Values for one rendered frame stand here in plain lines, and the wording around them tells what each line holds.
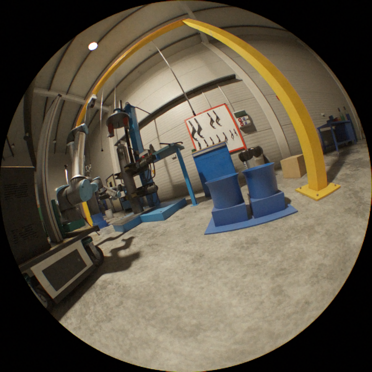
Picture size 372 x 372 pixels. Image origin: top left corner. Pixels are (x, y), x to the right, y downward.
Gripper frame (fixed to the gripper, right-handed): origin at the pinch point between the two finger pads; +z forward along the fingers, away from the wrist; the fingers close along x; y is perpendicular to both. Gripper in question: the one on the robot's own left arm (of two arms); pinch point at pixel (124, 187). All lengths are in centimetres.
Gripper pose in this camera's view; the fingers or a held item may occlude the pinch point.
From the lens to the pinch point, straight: 210.3
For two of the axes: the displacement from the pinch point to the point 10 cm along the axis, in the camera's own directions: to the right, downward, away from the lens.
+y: -8.7, 2.6, 4.2
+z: 3.9, -1.7, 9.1
